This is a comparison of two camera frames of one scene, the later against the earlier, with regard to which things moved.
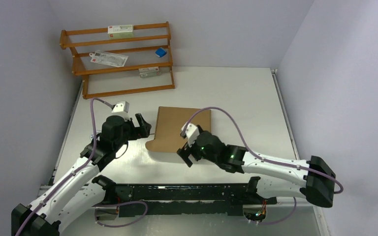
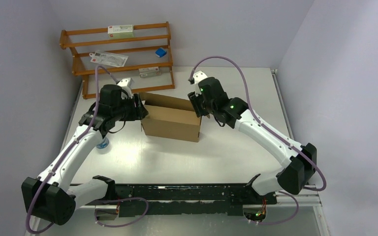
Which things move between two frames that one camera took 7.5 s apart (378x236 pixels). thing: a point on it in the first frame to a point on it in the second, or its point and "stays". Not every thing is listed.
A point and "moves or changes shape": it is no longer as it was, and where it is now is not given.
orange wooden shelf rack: x=120 y=60 stays
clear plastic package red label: x=109 y=58 stays
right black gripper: x=183 y=153 to x=195 y=100
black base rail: x=200 y=199 stays
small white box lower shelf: x=149 y=72 stays
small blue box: x=160 y=52 stays
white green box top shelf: x=120 y=31 stays
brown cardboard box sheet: x=171 y=122 moves or changes shape
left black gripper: x=140 y=132 to x=138 y=112
